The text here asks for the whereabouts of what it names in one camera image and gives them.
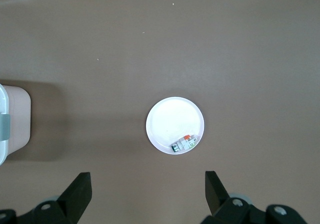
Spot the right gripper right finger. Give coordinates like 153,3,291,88
201,171,307,224

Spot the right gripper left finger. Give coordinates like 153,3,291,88
0,172,93,224

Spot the white lidded storage box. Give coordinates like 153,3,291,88
0,84,32,165

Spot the brown table mat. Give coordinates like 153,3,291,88
0,0,320,224

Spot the white circuit breaker orange lever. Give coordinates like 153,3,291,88
178,134,199,150

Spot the pink round plate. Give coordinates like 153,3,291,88
145,96,206,155

